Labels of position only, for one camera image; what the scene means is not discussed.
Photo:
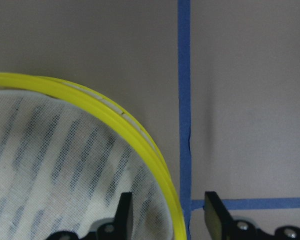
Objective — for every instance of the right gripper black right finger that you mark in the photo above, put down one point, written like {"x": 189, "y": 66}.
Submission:
{"x": 217, "y": 218}

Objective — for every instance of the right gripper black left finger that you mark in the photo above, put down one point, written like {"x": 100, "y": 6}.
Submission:
{"x": 123, "y": 219}

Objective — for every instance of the white steamer liner cloth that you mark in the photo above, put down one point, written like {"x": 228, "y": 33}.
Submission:
{"x": 62, "y": 169}

